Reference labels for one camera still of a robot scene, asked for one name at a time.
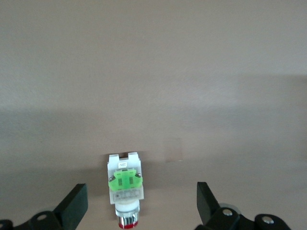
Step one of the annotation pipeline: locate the red push button switch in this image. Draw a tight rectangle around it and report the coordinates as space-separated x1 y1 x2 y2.
106 151 145 228

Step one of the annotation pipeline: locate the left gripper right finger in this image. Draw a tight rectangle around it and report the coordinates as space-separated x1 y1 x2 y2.
195 182 289 230

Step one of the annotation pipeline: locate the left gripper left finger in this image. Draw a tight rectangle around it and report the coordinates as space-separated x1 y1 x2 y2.
0 183 89 230

